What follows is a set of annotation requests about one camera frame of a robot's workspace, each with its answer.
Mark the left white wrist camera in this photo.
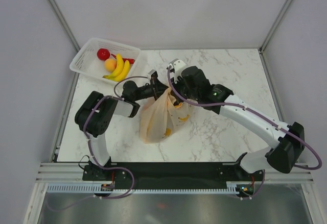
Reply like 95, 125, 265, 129
147, 70, 158, 81

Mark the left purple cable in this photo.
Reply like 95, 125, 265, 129
83, 75, 149, 170

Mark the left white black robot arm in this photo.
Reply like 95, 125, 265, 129
75, 77, 168, 180

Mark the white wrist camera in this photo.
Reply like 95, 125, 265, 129
168, 59, 188, 83
147, 70, 158, 81

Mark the fake orange fruit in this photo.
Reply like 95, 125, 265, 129
104, 58, 117, 72

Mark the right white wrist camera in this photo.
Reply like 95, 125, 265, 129
168, 59, 188, 83

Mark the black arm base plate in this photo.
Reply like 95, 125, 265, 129
82, 162, 263, 189

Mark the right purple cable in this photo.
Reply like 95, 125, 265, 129
167, 64, 322, 170

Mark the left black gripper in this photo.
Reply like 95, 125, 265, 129
133, 78, 173, 103

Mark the fake red chili pepper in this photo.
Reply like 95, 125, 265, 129
111, 54, 135, 64

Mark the fake yellow banana bunch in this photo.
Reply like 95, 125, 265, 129
102, 54, 131, 82

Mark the white slotted cable duct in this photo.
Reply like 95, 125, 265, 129
46, 183, 239, 194

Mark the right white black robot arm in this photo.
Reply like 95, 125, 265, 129
167, 60, 305, 180

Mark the white plastic fruit basket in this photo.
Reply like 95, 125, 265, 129
69, 38, 141, 85

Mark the purple cable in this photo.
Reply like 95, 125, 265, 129
167, 64, 322, 170
83, 75, 149, 170

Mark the peach banana-print plastic bag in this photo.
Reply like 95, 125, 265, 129
139, 88, 193, 144

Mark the aluminium frame rail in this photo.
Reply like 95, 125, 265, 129
36, 163, 314, 184

